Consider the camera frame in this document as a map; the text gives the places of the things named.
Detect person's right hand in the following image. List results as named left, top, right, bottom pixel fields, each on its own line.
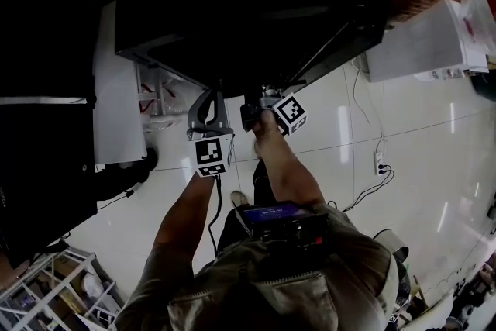
left=253, top=109, right=291, bottom=159

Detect person's right forearm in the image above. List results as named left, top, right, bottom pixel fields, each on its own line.
left=257, top=144, right=327, bottom=209

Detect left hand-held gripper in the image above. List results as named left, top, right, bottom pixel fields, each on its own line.
left=188, top=88, right=236, bottom=179

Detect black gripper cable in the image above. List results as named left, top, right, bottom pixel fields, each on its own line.
left=208, top=174, right=225, bottom=257

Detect black chest device with screen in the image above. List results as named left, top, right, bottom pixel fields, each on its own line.
left=233, top=200, right=331, bottom=250

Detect translucent plastic bag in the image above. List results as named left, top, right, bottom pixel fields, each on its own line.
left=460, top=0, right=496, bottom=55

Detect person's left forearm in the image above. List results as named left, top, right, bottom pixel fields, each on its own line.
left=152, top=169, right=217, bottom=267

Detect round metal bin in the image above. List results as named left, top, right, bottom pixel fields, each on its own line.
left=372, top=228, right=410, bottom=264

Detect black floor cables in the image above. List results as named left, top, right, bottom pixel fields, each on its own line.
left=327, top=165, right=396, bottom=213

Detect white metal rack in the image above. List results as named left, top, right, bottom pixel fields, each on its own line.
left=0, top=247, right=126, bottom=331

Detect clear fridge door rack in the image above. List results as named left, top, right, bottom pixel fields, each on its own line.
left=135, top=64, right=188, bottom=129

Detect person's light shoe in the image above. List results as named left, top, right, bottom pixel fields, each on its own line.
left=229, top=190, right=251, bottom=212

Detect person's black trousers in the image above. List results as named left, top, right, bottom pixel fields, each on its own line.
left=215, top=158, right=274, bottom=247

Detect white power cable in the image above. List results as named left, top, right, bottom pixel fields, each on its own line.
left=351, top=64, right=385, bottom=153

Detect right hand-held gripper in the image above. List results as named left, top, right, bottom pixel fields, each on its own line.
left=239, top=91, right=309, bottom=137

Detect thin black cable with plug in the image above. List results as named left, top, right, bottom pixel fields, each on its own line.
left=95, top=188, right=136, bottom=211

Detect white power strip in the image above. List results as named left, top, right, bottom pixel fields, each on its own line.
left=373, top=150, right=389, bottom=178

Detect person's olive shirt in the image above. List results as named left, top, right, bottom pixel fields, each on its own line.
left=115, top=201, right=401, bottom=331

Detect large black appliance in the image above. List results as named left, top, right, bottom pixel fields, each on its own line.
left=0, top=0, right=98, bottom=271

